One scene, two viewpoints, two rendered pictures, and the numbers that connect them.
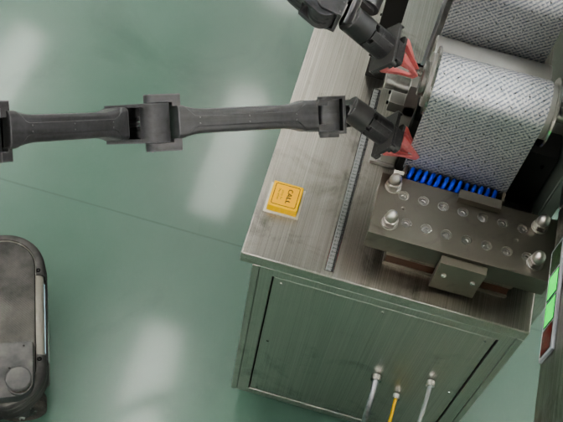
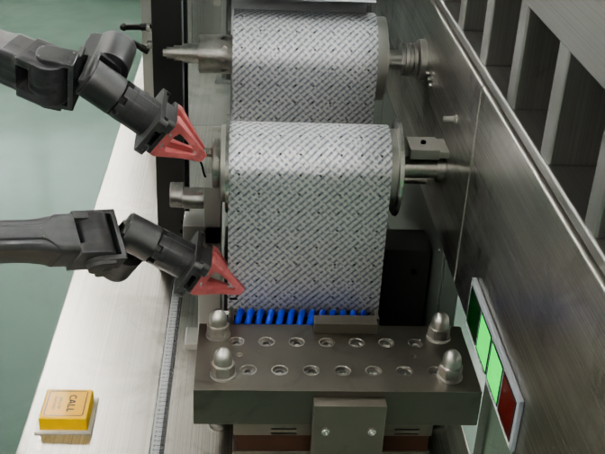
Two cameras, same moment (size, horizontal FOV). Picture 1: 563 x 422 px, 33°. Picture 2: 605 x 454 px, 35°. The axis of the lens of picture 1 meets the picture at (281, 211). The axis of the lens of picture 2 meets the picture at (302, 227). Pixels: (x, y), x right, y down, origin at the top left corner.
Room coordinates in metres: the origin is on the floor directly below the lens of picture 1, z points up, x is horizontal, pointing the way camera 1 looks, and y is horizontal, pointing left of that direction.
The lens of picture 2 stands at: (0.04, -0.17, 1.85)
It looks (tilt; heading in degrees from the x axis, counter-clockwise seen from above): 29 degrees down; 351
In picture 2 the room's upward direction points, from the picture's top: 3 degrees clockwise
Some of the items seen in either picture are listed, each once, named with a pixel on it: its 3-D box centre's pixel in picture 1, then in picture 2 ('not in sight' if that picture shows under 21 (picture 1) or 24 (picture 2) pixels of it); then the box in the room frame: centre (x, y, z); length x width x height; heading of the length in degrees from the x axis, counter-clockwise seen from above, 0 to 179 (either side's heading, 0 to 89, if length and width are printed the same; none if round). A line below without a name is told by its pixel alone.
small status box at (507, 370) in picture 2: (552, 297); (491, 357); (0.92, -0.54, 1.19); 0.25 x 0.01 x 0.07; 175
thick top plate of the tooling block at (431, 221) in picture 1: (461, 233); (333, 372); (1.15, -0.39, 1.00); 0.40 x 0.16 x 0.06; 85
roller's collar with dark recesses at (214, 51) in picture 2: not in sight; (217, 54); (1.59, -0.24, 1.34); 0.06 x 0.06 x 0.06; 85
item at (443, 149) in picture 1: (464, 156); (305, 266); (1.27, -0.36, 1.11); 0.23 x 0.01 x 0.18; 85
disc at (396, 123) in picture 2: (550, 112); (394, 167); (1.32, -0.50, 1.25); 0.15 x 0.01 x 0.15; 175
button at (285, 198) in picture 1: (285, 198); (67, 409); (1.20, 0.00, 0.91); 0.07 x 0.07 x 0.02; 85
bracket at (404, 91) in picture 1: (395, 119); (201, 264); (1.38, -0.21, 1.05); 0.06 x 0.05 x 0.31; 85
